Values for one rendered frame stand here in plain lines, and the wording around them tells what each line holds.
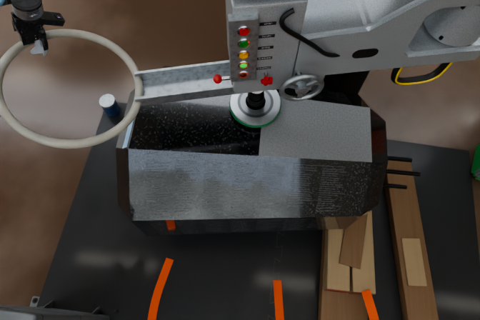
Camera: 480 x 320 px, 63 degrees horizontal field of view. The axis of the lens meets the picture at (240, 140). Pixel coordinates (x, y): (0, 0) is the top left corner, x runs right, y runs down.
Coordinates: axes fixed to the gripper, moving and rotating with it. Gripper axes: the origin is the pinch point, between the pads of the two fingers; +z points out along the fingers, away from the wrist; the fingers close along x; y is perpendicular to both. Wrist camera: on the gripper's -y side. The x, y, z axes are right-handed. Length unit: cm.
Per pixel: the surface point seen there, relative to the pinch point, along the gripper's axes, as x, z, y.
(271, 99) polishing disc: 62, -5, -67
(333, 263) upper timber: 139, 51, -78
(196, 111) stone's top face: 46, 9, -43
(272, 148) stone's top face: 79, 0, -56
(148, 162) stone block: 54, 20, -16
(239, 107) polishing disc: 57, -1, -55
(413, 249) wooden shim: 161, 46, -122
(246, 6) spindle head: 54, -65, -33
